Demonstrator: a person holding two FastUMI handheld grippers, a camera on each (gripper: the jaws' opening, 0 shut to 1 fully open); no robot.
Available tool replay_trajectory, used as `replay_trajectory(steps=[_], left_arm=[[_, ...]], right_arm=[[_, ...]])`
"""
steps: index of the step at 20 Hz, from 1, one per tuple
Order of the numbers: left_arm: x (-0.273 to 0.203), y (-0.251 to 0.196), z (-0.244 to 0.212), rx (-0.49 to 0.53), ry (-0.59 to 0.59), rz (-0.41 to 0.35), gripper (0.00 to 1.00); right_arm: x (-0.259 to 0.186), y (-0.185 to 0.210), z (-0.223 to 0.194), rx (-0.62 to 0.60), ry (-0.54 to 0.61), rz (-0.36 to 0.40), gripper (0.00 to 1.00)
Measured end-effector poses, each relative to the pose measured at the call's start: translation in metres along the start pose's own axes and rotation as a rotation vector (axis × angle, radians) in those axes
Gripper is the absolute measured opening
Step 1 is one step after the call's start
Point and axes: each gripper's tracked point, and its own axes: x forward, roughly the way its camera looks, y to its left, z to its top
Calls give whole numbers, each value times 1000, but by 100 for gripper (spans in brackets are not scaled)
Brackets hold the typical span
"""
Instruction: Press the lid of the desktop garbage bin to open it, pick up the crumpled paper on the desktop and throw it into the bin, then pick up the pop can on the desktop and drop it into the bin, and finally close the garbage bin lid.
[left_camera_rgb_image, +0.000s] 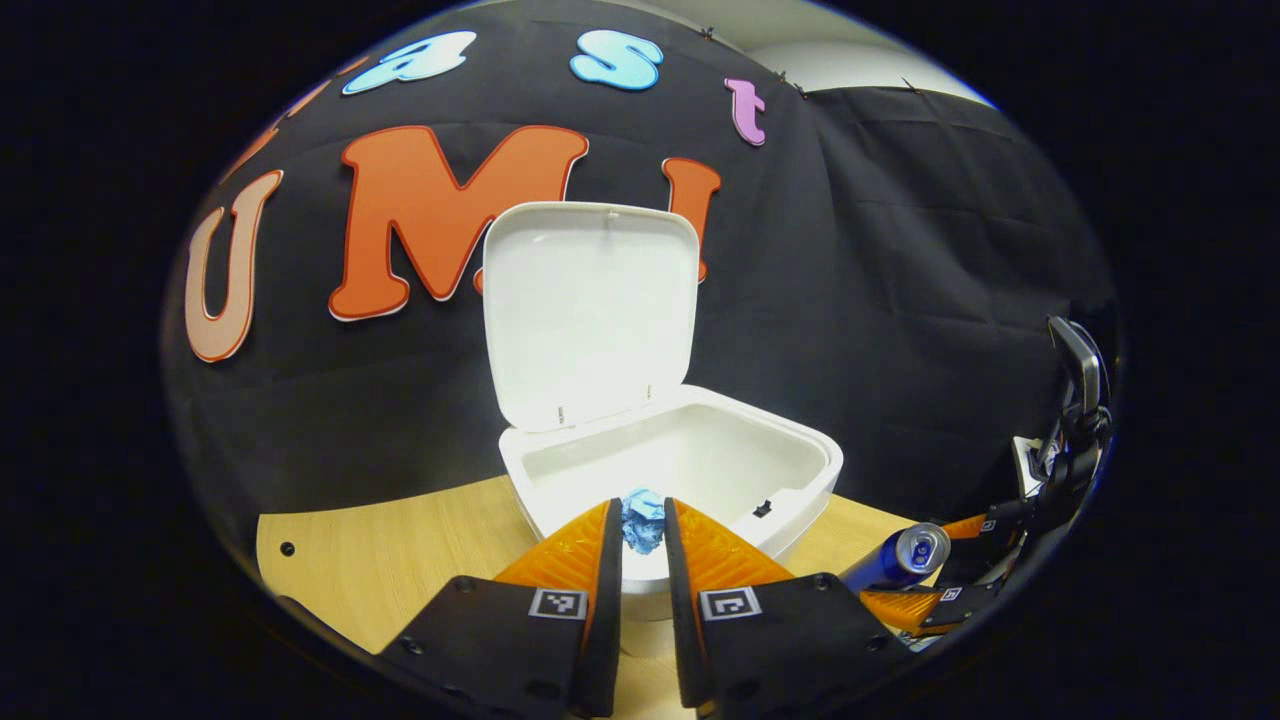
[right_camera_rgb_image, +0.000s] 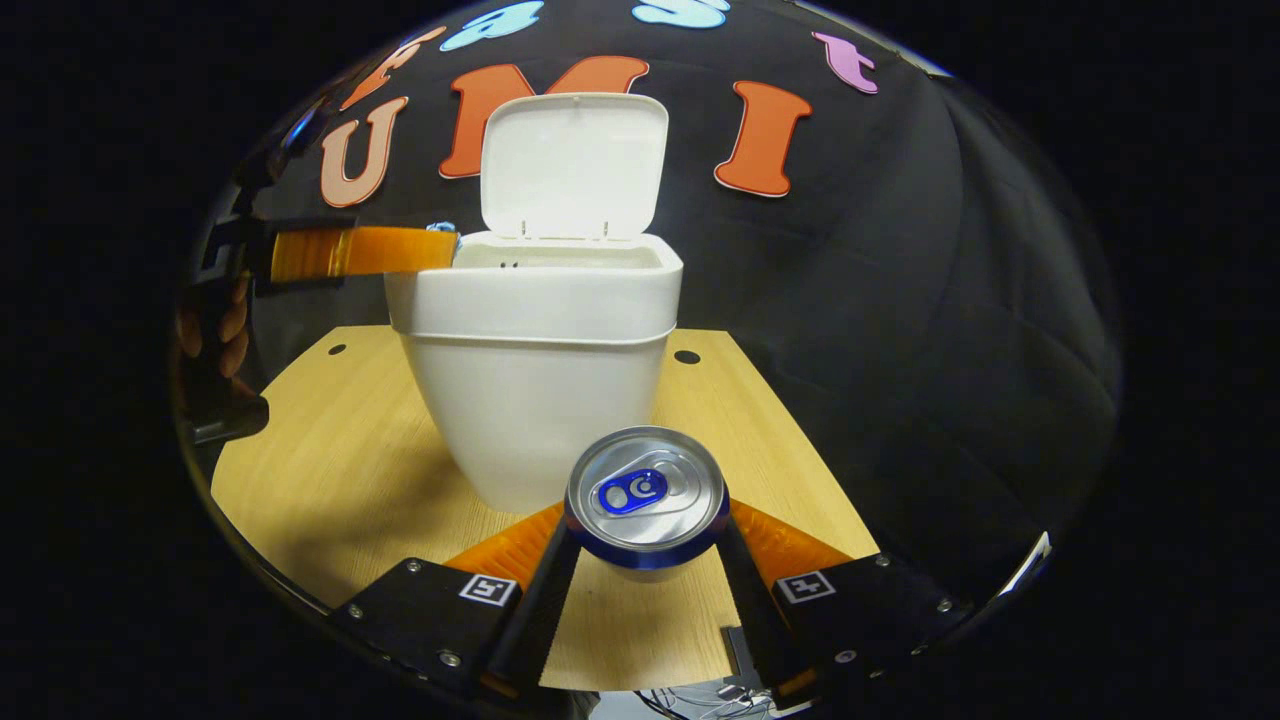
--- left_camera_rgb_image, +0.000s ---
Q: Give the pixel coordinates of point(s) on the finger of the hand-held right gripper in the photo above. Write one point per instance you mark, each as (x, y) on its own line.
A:
(1005, 518)
(900, 608)

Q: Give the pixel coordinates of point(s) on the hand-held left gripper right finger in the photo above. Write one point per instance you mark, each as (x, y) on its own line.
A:
(678, 620)

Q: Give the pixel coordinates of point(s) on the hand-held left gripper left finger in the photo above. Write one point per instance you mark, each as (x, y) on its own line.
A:
(610, 620)

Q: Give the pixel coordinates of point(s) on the blue pop can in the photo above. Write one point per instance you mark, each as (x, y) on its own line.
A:
(885, 565)

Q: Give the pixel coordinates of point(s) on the blue paper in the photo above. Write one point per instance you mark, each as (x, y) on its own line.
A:
(643, 522)

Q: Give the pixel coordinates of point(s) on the white desktop garbage bin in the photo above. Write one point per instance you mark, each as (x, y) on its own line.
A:
(590, 310)

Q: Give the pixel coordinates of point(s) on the wooden desktop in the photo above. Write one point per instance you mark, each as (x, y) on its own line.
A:
(400, 560)

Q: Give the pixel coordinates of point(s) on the black backdrop cloth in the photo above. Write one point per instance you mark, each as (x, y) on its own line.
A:
(900, 300)

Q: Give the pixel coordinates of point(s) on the row of small backdrop clamps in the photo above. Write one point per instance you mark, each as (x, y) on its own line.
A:
(706, 33)

